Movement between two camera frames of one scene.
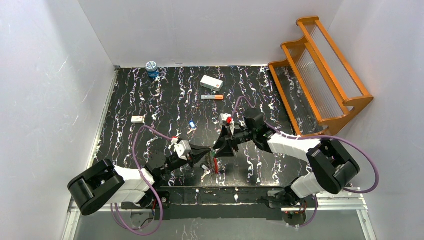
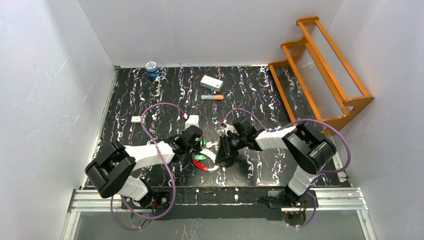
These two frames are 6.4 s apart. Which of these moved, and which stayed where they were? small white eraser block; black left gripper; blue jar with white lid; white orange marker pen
Moved: black left gripper
Stayed: blue jar with white lid; white orange marker pen; small white eraser block
